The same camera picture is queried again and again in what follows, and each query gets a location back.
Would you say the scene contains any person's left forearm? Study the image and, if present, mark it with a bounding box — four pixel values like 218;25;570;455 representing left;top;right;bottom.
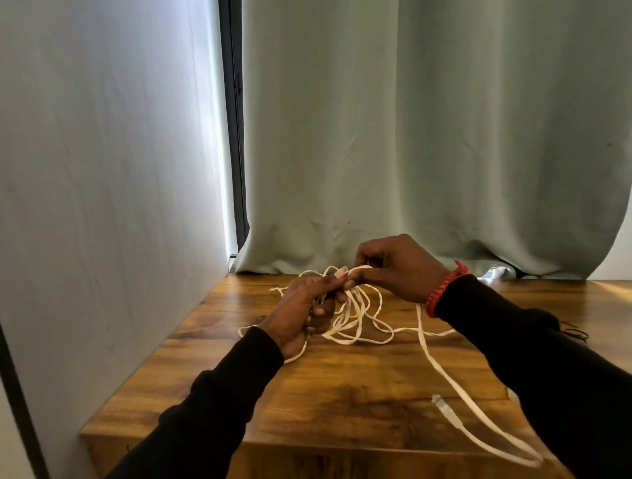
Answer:
106;326;286;479

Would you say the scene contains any wooden cabinet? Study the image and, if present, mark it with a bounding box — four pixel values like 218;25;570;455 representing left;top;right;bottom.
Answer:
80;272;632;479

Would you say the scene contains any white side panel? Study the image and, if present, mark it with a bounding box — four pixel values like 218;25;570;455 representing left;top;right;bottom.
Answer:
0;0;238;479

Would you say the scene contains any red braided bracelet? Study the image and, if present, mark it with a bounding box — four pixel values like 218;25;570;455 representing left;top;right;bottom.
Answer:
424;260;470;319

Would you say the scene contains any black window frame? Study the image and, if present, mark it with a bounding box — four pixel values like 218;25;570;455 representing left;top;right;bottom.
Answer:
217;0;250;253

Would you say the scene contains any person's right forearm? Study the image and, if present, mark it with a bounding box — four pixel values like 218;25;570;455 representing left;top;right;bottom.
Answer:
433;274;632;479

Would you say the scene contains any person's right hand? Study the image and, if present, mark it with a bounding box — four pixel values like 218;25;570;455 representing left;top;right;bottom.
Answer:
345;233;451;305

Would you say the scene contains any grey-green curtain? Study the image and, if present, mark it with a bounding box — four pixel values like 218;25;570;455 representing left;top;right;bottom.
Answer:
232;0;632;280

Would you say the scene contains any black cable tie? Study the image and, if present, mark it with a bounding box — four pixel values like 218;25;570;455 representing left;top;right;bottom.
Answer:
560;321;590;345

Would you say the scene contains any person's left hand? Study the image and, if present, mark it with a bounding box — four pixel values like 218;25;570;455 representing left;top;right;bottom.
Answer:
257;266;356;361

